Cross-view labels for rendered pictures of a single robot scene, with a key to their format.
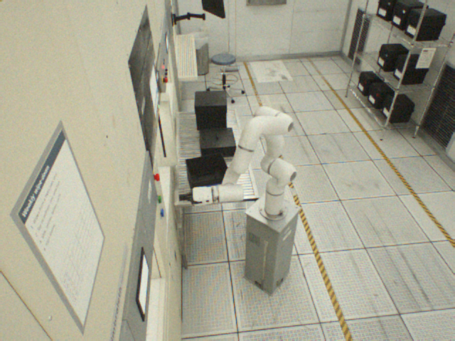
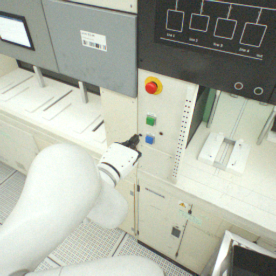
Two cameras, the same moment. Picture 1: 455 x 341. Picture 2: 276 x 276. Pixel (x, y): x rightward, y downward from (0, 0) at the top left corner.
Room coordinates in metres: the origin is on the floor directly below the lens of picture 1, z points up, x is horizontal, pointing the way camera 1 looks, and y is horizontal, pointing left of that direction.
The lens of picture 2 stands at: (1.62, -0.23, 1.78)
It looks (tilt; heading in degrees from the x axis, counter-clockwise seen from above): 44 degrees down; 125
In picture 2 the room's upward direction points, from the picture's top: straight up
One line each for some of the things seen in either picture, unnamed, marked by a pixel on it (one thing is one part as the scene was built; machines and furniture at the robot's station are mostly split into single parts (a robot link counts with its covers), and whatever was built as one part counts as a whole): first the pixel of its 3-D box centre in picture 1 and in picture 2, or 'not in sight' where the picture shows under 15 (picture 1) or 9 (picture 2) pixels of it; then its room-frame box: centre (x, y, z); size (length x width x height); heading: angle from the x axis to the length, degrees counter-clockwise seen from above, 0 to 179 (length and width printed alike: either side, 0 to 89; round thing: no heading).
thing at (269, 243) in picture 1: (269, 245); not in sight; (1.60, -0.30, 0.38); 0.28 x 0.28 x 0.76; 50
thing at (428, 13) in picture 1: (424, 24); not in sight; (3.73, -2.11, 1.31); 0.30 x 0.28 x 0.26; 5
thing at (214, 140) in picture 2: not in sight; (225, 151); (1.52, 0.68, 0.89); 0.22 x 0.21 x 0.04; 95
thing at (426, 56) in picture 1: (426, 56); not in sight; (3.52, -2.12, 1.05); 0.17 x 0.03 x 0.26; 95
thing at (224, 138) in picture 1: (217, 141); not in sight; (2.35, 0.08, 0.83); 0.29 x 0.29 x 0.13; 6
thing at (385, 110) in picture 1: (397, 108); not in sight; (3.74, -2.13, 0.31); 0.30 x 0.28 x 0.26; 3
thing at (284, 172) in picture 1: (281, 177); not in sight; (1.58, -0.33, 1.07); 0.19 x 0.12 x 0.24; 45
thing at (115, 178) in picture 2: (215, 195); (105, 175); (1.30, 0.07, 1.20); 0.09 x 0.03 x 0.08; 5
